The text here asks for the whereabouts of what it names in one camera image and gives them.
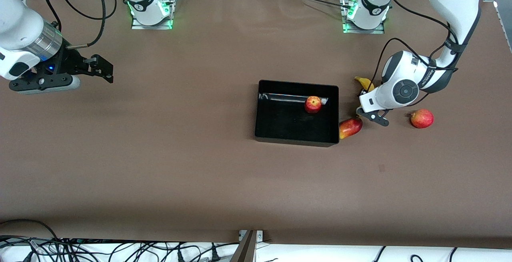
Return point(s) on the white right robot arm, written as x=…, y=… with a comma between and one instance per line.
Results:
x=18, y=18

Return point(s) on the large red apple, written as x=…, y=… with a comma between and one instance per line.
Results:
x=422, y=118

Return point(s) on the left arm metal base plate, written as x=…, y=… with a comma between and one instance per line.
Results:
x=360, y=31

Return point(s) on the brown table cover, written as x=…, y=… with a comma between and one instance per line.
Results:
x=256, y=194

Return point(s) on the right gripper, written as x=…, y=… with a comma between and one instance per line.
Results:
x=68, y=62

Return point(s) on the black rectangular plastic box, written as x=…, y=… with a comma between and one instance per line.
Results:
x=288, y=126

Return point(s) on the small red yellow apple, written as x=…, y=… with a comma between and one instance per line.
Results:
x=312, y=104

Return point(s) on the small metal bracket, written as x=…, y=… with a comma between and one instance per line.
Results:
x=242, y=236

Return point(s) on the yellow banana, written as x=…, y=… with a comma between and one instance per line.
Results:
x=364, y=82

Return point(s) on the dark metal beam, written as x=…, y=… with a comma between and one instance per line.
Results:
x=246, y=250

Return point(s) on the red yellow mango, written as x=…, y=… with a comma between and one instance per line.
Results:
x=350, y=128

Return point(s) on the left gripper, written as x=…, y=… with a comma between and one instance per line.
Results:
x=362, y=92

